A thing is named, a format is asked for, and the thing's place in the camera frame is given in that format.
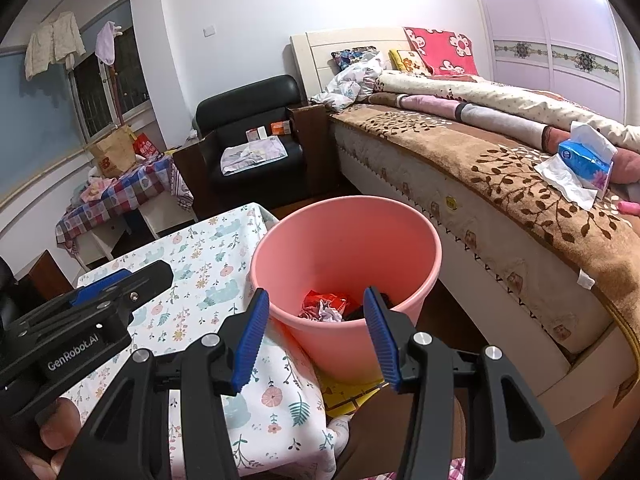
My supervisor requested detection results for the lilac wardrobe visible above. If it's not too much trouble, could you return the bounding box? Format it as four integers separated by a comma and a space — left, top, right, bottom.
472, 0, 631, 126

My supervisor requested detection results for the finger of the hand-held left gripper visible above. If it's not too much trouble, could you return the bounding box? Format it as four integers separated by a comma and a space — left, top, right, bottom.
97, 259, 175, 313
69, 268, 134, 307

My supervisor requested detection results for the rolled patchwork quilt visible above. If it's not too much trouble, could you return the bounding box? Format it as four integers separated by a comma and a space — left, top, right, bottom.
372, 71, 640, 183

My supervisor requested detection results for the pink flower pillow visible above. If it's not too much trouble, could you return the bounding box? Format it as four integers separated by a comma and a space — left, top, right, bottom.
404, 26, 478, 77

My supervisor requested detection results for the small yellow box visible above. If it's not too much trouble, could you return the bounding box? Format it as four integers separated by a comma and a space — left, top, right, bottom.
320, 377, 386, 413

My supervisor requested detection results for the barred window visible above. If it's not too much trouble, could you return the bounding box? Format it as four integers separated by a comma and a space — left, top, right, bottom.
70, 25, 151, 143

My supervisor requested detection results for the opened blue tissue pack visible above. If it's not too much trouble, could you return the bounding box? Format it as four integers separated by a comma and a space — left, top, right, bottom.
557, 122, 618, 196

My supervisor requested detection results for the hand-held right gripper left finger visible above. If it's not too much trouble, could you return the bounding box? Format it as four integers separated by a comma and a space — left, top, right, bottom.
59, 287, 271, 480

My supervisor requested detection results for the small pale hanging garment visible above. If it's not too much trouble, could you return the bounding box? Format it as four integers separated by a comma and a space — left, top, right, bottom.
96, 20, 123, 66

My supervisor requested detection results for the wooden coat rack pole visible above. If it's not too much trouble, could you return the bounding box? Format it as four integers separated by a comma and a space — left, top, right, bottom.
102, 35, 126, 131

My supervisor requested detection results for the red snack bag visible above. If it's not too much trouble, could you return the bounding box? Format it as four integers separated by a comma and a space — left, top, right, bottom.
305, 290, 351, 313

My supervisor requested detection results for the bed with brown blanket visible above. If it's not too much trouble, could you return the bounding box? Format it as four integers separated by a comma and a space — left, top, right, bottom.
330, 92, 640, 376

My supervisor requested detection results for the table with checkered cloth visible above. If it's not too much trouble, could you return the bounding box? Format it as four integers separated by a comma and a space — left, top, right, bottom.
54, 157, 195, 251

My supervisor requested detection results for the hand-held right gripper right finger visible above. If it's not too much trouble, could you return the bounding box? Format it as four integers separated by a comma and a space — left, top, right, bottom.
362, 286, 583, 480

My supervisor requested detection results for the person's left hand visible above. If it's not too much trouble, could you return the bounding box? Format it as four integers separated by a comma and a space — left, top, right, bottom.
15, 396, 83, 480

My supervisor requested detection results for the white tissue sheet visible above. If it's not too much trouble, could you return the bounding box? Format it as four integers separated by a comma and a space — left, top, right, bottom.
534, 154, 598, 211

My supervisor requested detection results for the crumpled white printed duvet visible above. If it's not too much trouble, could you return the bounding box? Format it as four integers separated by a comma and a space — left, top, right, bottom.
310, 52, 386, 113

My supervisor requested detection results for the dark floral pillow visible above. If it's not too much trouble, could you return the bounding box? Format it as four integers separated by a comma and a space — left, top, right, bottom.
330, 47, 378, 72

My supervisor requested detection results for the pink plastic bucket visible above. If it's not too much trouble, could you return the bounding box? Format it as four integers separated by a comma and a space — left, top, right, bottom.
250, 196, 443, 378

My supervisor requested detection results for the printed wrapper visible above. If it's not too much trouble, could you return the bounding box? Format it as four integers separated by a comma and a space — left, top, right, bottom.
299, 299, 346, 323

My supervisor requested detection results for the red gift bag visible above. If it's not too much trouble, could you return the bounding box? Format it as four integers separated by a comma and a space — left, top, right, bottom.
132, 132, 158, 161

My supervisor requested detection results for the folded pale printed cloth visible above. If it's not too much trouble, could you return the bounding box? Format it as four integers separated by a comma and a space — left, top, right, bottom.
220, 136, 289, 177

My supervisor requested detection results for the yellow flower pillow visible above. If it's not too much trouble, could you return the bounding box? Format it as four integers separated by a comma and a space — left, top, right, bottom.
389, 50, 432, 75

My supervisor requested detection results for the cream hanging cardigan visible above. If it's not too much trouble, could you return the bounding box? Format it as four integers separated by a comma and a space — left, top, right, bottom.
24, 11, 87, 81

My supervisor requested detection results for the black leather armchair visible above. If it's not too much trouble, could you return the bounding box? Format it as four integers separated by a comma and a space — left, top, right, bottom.
0, 255, 21, 323
194, 75, 308, 193

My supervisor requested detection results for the wooden side table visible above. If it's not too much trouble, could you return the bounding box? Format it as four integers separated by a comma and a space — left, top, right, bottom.
287, 104, 331, 196
27, 250, 76, 301
172, 140, 216, 221

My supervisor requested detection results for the plaid pink pajamas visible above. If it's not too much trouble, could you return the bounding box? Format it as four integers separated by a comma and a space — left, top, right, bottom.
447, 457, 483, 480

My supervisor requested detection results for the white table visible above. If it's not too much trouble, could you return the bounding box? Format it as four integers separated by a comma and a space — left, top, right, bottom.
75, 200, 198, 271

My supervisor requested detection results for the brown paper bag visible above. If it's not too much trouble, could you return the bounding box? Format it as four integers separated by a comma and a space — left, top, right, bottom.
89, 127, 138, 178

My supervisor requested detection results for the cream bed headboard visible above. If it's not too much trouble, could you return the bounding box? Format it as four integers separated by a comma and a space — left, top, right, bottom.
290, 26, 426, 106

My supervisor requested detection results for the pink cloth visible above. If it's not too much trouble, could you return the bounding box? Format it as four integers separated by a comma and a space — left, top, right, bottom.
80, 177, 113, 201

